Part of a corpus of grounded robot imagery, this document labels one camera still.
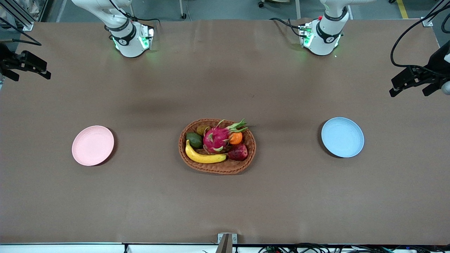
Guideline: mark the orange mandarin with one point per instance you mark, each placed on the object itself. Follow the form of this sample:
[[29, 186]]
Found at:
[[236, 138]]

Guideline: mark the aluminium frame post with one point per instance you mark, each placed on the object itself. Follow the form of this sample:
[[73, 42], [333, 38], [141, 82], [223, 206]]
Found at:
[[427, 22], [28, 25]]

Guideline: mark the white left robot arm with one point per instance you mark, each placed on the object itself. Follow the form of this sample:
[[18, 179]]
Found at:
[[325, 39]]

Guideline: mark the pink round plate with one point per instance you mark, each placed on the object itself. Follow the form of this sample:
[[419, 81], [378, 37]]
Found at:
[[93, 146]]

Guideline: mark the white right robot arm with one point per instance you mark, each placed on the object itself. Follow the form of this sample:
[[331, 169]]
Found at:
[[129, 46]]

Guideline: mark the dark green avocado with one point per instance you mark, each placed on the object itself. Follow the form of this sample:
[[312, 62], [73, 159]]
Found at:
[[194, 140]]

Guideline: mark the brown table cover sheet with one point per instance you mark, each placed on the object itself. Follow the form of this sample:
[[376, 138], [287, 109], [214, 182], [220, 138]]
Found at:
[[225, 203]]

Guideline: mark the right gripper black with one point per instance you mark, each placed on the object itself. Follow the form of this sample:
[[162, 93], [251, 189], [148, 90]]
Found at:
[[7, 60]]

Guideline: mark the brown wicker basket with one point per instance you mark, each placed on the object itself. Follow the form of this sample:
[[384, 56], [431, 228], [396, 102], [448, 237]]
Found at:
[[218, 168]]

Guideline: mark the metal bracket with dark post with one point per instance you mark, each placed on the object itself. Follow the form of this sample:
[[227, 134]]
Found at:
[[225, 244]]

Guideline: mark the yellow banana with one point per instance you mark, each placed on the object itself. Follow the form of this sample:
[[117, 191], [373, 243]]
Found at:
[[204, 159]]

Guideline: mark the light blue round plate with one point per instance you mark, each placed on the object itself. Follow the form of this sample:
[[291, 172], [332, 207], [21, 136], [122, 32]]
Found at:
[[342, 137]]

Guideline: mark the pink dragon fruit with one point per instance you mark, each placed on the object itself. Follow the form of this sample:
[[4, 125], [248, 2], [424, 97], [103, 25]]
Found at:
[[215, 138]]

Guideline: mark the dark red apple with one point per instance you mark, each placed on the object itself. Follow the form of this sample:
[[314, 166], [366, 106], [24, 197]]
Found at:
[[239, 153]]

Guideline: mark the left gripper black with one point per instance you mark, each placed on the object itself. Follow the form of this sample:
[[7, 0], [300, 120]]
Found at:
[[433, 71]]

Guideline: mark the brown green kiwi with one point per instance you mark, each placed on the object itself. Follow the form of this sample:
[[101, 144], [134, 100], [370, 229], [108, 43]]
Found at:
[[202, 130]]

